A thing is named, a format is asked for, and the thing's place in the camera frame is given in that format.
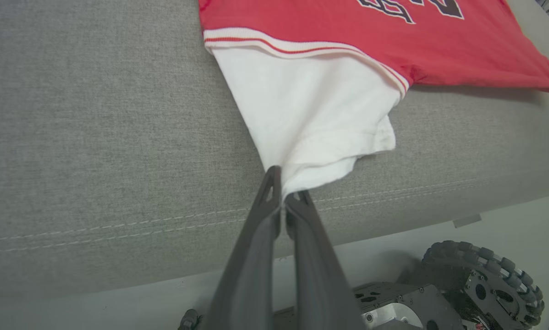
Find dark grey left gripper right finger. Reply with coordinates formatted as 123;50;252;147
284;190;368;330

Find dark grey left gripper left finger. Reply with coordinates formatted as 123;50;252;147
201;165;284;330

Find red and white jersey shirt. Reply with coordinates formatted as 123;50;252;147
198;0;549;198

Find grey tape strip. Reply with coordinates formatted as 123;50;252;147
452;214;482;229

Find black mecanum wheel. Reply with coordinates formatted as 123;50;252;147
420;240;546;329

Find grey fabric cushion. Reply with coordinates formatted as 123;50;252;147
0;0;549;301

